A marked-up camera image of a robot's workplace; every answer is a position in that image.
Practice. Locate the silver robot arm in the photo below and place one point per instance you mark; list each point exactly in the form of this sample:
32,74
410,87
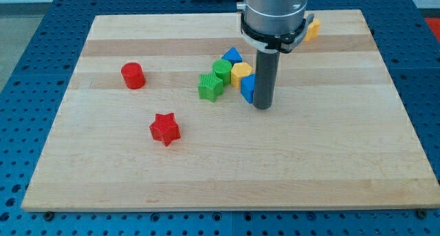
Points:
274,17

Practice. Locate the yellow block behind arm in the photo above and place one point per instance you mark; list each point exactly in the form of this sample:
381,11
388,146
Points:
313,30

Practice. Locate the green star block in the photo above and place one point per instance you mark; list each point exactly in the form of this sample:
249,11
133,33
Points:
210,87

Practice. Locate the red star block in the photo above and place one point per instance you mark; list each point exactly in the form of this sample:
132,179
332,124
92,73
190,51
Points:
165,128

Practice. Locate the blue cube block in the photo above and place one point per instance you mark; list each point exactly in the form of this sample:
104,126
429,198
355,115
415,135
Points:
247,88

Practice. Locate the green cylinder block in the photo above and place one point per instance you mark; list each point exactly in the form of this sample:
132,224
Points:
222,68

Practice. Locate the yellow hexagon block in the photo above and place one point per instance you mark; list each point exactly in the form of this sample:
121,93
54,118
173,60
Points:
238,72

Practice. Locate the blue triangle block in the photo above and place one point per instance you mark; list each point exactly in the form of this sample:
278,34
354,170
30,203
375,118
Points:
233,56

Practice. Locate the wooden board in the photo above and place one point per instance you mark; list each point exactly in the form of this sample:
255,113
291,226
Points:
337,136

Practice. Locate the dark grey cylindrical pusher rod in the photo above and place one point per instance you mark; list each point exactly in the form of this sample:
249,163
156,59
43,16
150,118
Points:
265,78

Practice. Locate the red cylinder block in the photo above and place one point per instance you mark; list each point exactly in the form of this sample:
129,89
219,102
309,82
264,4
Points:
133,75

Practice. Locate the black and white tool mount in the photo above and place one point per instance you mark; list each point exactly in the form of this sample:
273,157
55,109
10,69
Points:
270,44

